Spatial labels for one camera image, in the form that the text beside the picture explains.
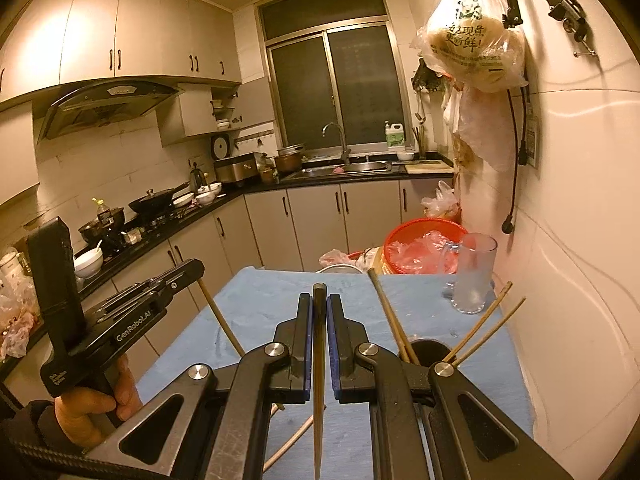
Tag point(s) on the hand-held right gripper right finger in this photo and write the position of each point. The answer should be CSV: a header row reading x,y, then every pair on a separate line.
x,y
329,355

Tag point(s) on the chrome kitchen faucet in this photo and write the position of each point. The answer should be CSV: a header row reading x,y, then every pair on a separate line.
x,y
336,135

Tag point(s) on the person's left forearm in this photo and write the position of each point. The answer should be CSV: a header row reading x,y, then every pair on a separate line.
x,y
25,430

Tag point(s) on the black range hood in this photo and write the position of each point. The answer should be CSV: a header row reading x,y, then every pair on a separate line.
x,y
107,105

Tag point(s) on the silver countertop appliance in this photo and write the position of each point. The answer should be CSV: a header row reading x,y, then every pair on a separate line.
x,y
237,167

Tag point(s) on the small dark kettle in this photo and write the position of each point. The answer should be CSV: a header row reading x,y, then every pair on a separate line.
x,y
197,178

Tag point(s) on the beige kitchen cabinets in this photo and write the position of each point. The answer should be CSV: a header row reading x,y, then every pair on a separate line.
x,y
125,35
320,220

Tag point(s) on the black wok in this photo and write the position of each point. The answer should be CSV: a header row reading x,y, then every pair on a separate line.
x,y
100,232

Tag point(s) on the clear glass mug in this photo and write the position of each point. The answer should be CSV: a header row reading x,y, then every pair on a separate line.
x,y
472,275

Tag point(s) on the wall socket panel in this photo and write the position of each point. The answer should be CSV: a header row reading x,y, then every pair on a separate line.
x,y
531,137

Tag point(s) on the round kitchen scale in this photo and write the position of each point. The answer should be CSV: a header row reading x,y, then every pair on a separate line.
x,y
220,146

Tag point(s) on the black kitchen countertop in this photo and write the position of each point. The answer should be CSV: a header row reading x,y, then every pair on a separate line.
x,y
260,187

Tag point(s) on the hanging white plastic bags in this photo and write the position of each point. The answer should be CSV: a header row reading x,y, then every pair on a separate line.
x,y
480,130

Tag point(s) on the red plastic basin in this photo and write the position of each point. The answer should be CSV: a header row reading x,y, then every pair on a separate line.
x,y
425,237

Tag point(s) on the person's left hand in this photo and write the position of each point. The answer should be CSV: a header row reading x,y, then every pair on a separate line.
x,y
82,410

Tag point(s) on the countertop chopstick caddy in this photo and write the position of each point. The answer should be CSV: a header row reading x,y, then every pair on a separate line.
x,y
419,141

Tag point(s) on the kitchen window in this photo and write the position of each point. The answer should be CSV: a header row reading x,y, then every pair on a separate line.
x,y
330,95

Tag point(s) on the wooden cutting board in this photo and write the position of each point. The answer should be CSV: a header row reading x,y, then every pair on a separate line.
x,y
427,165

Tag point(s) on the dark perforated utensil holder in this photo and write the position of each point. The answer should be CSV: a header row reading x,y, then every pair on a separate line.
x,y
427,352

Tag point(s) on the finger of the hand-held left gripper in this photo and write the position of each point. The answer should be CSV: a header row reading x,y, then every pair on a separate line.
x,y
180,275

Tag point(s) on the steel kitchen sink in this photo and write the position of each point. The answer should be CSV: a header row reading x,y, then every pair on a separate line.
x,y
345,168

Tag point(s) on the beige upper kitchen cabinets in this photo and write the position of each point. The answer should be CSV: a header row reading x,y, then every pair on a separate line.
x,y
125,35

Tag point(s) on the white bowl with spoon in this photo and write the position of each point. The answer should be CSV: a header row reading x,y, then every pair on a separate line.
x,y
89,263

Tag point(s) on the copper cooking pot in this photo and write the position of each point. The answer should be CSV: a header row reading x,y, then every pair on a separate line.
x,y
289,161

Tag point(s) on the beige lower kitchen cabinets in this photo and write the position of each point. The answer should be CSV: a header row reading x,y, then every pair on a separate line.
x,y
320,220

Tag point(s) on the thin pale bamboo chopstick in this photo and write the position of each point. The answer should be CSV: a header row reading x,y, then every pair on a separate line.
x,y
480,318
492,328

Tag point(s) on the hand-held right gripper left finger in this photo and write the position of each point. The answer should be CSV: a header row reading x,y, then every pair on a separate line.
x,y
309,355

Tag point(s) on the black frying pan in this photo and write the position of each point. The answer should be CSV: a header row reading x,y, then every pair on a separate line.
x,y
152,202

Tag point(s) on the cooking oil bottle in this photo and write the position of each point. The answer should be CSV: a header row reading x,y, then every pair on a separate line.
x,y
102,212

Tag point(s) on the white detergent bottle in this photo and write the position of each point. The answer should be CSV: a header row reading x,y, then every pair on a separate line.
x,y
396,136

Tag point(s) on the plastic bag of buns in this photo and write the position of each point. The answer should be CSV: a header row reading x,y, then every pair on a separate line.
x,y
475,50

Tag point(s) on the dark-tipped bamboo chopstick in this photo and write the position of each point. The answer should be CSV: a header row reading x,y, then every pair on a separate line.
x,y
319,420

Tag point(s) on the row of wooden chopsticks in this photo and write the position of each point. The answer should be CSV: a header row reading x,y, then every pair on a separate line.
x,y
292,441

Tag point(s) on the blue tablecloth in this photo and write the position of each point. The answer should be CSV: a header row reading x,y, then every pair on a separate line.
x,y
260,300

